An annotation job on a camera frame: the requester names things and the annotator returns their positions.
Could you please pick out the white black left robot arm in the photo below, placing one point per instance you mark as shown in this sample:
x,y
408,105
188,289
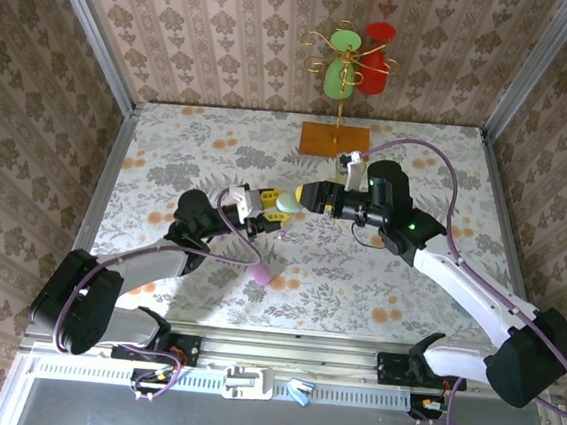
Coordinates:
x,y
153,262

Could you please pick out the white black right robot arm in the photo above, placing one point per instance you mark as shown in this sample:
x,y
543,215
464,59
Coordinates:
x,y
462,285

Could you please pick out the aluminium frame post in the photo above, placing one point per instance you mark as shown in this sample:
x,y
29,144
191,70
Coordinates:
x,y
95,28
533,66

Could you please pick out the aluminium front rail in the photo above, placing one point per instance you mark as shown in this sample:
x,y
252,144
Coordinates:
x,y
290,354

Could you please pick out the pink purple cup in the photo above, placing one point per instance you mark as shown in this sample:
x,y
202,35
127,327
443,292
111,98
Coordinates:
x,y
261,274

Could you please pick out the gold cup stand wooden base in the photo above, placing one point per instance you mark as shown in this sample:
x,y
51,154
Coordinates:
x,y
335,142

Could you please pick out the aluminium table side rail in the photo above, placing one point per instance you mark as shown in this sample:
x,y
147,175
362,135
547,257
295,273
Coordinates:
x,y
111,176
502,213

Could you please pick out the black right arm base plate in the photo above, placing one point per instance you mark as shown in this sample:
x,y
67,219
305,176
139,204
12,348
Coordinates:
x,y
391,368

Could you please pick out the light green cup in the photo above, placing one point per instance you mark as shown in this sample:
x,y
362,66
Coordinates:
x,y
288,204

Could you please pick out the red plastic cup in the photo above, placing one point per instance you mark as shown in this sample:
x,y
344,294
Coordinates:
x,y
374,73
380,31

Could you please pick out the white plastic bracket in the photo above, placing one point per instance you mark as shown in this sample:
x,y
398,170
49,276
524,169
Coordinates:
x,y
247,382

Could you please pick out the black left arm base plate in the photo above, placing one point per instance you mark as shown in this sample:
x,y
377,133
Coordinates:
x,y
190,349

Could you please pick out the blue plastic clip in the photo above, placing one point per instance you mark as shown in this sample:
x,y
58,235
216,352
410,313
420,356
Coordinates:
x,y
298,395

